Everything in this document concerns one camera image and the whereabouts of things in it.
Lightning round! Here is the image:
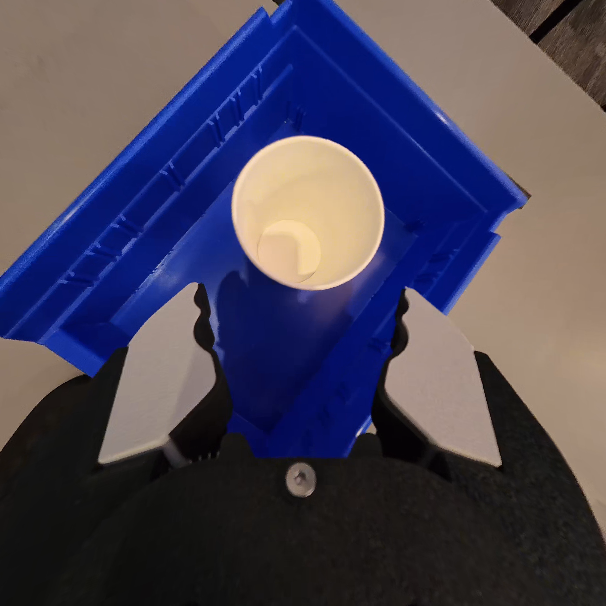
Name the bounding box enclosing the blue plastic bin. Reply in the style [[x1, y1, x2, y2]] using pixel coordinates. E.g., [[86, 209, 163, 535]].
[[0, 0, 529, 461]]

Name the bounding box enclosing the white paper cup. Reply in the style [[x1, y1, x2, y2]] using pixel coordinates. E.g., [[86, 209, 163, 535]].
[[231, 136, 386, 292]]

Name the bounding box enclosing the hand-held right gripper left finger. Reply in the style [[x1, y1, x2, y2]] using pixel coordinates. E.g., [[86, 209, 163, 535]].
[[98, 282, 231, 466]]

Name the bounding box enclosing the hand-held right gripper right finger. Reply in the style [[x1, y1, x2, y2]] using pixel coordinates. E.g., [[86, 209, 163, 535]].
[[372, 289, 505, 469]]

